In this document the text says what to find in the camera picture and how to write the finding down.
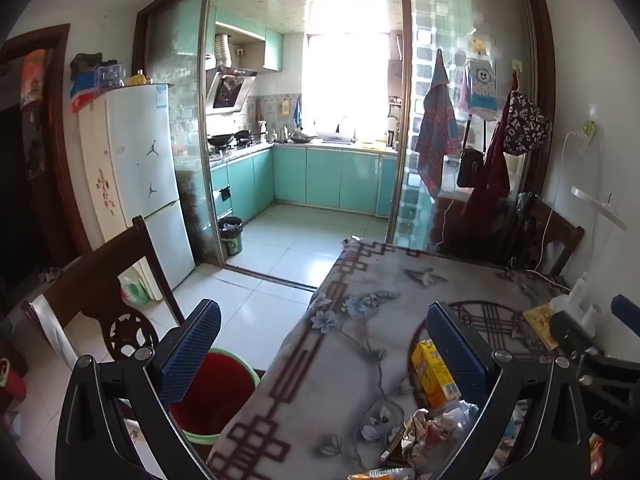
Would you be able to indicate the orange snack wrapper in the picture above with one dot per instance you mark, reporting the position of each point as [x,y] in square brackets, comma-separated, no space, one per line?
[380,473]

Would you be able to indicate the yellow booklet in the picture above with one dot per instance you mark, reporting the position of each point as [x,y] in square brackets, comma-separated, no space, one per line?
[540,325]

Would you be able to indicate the white wall shelf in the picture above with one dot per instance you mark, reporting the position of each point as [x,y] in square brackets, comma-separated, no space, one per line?
[597,207]

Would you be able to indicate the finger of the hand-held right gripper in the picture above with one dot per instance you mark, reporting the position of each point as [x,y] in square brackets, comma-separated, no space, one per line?
[572,332]
[627,310]

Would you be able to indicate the black kitchen waste bin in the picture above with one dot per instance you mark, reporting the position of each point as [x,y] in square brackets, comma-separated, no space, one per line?
[231,240]

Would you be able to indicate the yellow juice carton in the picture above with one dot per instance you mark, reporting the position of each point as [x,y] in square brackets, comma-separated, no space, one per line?
[430,370]

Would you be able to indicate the black white patterned bag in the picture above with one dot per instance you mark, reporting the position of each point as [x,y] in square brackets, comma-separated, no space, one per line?
[525,122]

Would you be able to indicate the pile of crumpled wrappers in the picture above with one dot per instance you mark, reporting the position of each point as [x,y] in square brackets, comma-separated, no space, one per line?
[402,440]

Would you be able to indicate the white plastic cylinder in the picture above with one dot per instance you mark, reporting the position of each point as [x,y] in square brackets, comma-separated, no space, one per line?
[594,317]

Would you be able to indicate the kitchen window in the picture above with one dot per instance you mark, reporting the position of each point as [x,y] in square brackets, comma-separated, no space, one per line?
[345,80]

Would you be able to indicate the black range hood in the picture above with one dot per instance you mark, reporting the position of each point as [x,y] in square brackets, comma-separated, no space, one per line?
[227,92]

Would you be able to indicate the floral printed tablecloth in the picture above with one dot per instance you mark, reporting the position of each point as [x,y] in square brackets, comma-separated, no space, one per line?
[350,360]

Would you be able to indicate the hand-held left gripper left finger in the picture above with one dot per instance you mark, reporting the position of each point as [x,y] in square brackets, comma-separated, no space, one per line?
[192,345]

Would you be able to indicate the red bucket with green rim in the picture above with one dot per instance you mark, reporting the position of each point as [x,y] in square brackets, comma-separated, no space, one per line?
[220,400]

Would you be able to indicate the black shoulder bag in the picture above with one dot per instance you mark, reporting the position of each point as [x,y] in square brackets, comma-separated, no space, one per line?
[469,167]

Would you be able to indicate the red orange door hanging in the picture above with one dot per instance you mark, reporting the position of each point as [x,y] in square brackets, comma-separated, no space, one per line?
[35,77]

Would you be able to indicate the blue white cartoon hanging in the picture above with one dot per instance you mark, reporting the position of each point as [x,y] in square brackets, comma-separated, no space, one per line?
[482,87]

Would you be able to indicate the teal upper kitchen cabinets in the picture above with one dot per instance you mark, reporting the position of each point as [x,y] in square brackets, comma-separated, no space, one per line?
[272,50]

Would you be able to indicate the clear blue plastic box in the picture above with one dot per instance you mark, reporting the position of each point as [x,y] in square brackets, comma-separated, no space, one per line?
[110,75]

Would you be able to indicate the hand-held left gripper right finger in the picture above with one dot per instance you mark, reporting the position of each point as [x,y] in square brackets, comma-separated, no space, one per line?
[455,350]

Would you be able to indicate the cling film box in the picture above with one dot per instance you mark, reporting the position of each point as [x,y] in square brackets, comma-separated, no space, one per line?
[50,325]

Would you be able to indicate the black cloth bundle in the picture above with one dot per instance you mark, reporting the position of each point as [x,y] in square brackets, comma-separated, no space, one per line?
[85,62]

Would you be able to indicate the black wok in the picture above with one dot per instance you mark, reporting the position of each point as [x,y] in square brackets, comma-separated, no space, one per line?
[220,139]

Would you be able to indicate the teal lower kitchen cabinets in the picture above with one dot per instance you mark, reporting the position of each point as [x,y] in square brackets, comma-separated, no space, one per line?
[325,175]

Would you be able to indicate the glass sliding door panel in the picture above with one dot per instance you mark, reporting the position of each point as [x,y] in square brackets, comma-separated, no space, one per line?
[475,25]
[180,110]

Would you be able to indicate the dark red hanging garment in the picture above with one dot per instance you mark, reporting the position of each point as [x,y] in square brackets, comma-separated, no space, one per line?
[492,175]

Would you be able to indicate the teal kitchen cabinets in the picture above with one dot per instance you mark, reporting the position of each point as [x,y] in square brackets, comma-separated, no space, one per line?
[325,175]
[272,50]

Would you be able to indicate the plaid hanging apron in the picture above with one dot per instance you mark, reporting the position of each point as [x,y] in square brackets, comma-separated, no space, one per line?
[435,130]

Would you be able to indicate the green detergent bottle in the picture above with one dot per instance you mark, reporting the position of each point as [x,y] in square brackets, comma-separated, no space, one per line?
[134,292]

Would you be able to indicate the white refrigerator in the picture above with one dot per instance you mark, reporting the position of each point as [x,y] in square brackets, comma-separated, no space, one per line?
[135,170]

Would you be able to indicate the dark carved wooden chair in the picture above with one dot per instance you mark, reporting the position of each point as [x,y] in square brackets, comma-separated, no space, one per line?
[95,280]

